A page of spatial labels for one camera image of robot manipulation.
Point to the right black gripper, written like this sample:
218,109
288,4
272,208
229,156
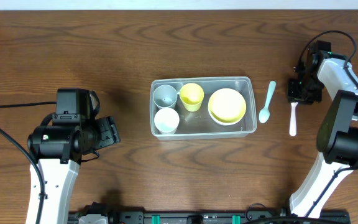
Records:
299,97

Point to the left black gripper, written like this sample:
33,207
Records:
109,132

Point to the pink plastic fork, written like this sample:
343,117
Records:
293,126

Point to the mint green plastic spoon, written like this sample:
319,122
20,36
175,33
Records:
264,113

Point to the cream white plastic cup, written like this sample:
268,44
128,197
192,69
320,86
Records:
166,120

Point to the grey plastic cup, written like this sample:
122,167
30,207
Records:
165,96

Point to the yellow plastic bowl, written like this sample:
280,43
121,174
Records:
227,104

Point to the grey plastic bowl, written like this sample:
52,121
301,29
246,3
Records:
224,123

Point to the yellow plastic cup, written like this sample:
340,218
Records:
191,96

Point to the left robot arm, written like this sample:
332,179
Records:
58,145

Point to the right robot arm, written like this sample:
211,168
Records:
337,139

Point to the clear plastic storage box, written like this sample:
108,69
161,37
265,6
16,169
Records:
199,124

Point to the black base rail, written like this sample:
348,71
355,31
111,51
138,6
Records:
256,213

